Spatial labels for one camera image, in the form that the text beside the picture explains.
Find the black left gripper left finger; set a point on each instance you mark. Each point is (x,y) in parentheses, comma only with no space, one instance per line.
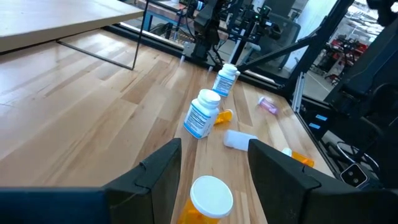
(155,186)

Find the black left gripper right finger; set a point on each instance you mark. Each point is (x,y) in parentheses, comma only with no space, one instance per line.
(280,193)

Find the small orange pill bottle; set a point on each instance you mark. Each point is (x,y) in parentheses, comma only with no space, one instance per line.
(224,116)
(303,159)

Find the wide orange pill bottle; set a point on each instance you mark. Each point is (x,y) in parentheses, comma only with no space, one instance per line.
(211,196)

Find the white bottle blue label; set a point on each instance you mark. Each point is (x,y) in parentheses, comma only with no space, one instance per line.
(200,118)
(224,81)

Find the plain white bottle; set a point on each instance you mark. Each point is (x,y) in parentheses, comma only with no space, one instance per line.
(237,140)

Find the pink pill bottle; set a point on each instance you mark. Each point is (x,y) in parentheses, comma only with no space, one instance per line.
(268,106)

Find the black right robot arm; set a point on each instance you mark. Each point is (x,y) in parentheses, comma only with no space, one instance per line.
(200,49)

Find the wooden shelf black metal legs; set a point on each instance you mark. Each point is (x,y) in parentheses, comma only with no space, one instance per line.
(46,18)

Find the black background robot rig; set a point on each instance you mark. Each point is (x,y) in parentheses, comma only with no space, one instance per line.
(255,21)

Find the blue-legged table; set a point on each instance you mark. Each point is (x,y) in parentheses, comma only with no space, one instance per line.
(147,21)

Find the black box blue labels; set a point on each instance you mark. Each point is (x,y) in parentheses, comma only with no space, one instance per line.
(326,130)

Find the red tool cart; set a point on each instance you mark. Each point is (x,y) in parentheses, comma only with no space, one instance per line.
(348,49)

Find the black office chair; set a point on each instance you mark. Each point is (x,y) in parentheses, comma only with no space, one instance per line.
(373,77)

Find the table-level camera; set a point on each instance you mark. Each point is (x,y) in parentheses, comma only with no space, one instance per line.
(354,175)

